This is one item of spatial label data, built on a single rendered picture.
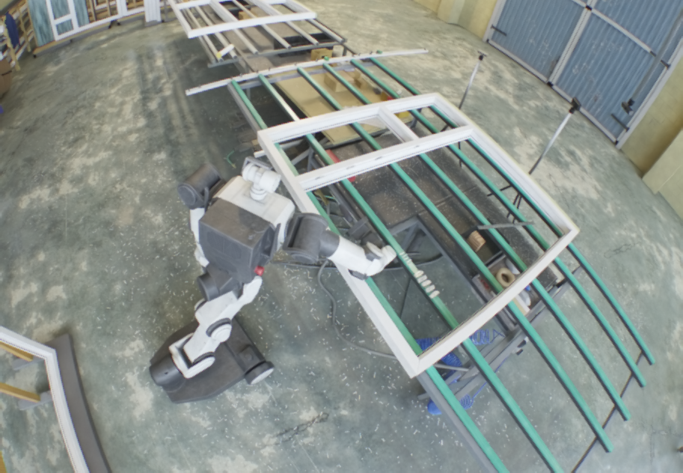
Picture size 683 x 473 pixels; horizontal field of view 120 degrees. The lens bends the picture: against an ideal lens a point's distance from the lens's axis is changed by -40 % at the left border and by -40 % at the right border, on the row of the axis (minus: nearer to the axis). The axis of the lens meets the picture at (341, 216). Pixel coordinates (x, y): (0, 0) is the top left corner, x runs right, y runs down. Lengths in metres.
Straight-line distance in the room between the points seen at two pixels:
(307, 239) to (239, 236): 0.21
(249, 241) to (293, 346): 1.30
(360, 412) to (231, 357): 0.86
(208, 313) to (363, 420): 1.17
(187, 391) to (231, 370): 0.30
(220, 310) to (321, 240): 0.68
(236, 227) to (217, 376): 1.19
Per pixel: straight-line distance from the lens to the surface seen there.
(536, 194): 2.26
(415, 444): 2.25
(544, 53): 7.67
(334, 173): 1.70
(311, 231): 1.04
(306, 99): 2.75
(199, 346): 1.82
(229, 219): 1.03
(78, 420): 2.51
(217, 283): 1.32
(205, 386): 2.02
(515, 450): 2.63
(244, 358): 1.96
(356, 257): 1.14
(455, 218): 2.19
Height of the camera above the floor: 2.11
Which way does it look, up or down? 52 degrees down
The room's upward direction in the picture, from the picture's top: 13 degrees clockwise
